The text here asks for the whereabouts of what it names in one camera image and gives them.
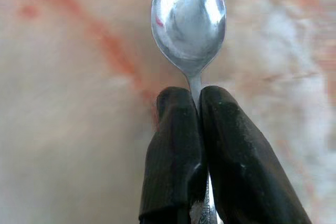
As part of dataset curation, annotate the silver metal spoon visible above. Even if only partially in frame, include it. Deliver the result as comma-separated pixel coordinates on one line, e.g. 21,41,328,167
151,0,227,224

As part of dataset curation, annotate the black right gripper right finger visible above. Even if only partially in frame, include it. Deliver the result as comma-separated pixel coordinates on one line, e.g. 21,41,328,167
198,85,313,224

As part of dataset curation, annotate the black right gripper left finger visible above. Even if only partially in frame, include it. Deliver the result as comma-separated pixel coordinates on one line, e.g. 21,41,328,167
138,86,208,224

